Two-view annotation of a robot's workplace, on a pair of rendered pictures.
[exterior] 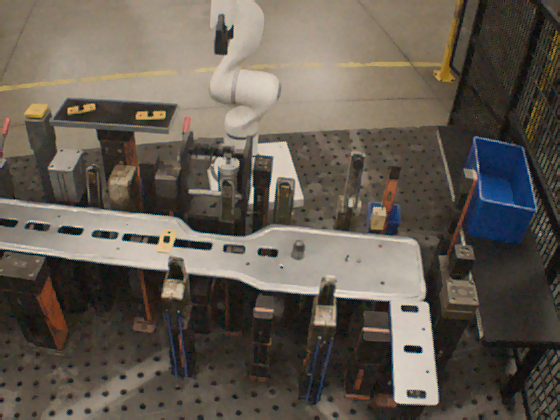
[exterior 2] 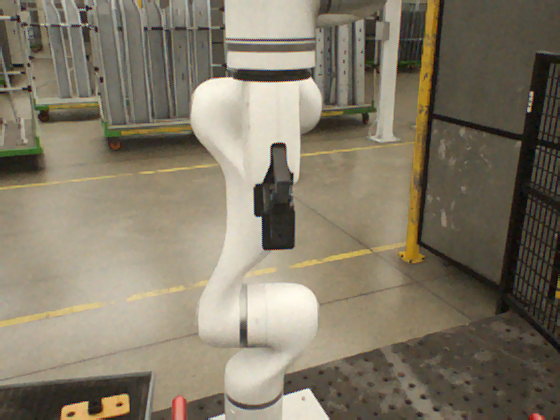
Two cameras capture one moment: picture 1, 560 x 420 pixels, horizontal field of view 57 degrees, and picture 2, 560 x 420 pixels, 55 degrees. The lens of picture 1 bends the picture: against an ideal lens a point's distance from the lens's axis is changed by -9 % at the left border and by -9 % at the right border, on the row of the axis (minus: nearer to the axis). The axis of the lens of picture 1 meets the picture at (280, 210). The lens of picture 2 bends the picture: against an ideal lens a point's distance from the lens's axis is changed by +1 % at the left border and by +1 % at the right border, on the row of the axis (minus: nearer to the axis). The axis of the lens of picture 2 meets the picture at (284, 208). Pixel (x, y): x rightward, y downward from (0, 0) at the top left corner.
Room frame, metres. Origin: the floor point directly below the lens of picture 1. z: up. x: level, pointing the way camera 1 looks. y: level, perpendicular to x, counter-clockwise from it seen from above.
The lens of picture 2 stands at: (0.74, 0.24, 1.65)
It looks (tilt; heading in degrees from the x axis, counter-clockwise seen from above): 20 degrees down; 351
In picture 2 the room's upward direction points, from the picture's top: straight up
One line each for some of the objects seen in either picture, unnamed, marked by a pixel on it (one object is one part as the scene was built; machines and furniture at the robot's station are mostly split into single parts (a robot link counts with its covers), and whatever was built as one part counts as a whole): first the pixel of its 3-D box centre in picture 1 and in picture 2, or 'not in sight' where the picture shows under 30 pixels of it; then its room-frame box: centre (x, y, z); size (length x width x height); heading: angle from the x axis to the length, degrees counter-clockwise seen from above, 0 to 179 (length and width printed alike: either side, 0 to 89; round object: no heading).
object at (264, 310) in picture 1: (262, 342); not in sight; (0.83, 0.02, 0.84); 0.11 x 0.08 x 0.29; 179
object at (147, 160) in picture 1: (154, 210); not in sight; (1.22, 0.38, 0.90); 0.05 x 0.05 x 0.40; 89
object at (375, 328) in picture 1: (365, 357); not in sight; (0.81, -0.25, 0.84); 0.11 x 0.10 x 0.28; 179
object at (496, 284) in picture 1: (492, 218); not in sight; (1.19, -0.62, 1.02); 0.90 x 0.22 x 0.03; 179
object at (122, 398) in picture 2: (150, 114); (95, 407); (1.34, 0.39, 1.17); 0.08 x 0.04 x 0.01; 98
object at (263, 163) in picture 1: (260, 219); not in sight; (1.22, 0.06, 0.91); 0.07 x 0.05 x 0.42; 179
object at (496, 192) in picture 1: (497, 188); not in sight; (1.23, -0.62, 1.10); 0.30 x 0.17 x 0.13; 171
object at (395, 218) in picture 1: (382, 221); not in sight; (1.43, -0.35, 0.74); 0.11 x 0.10 x 0.09; 89
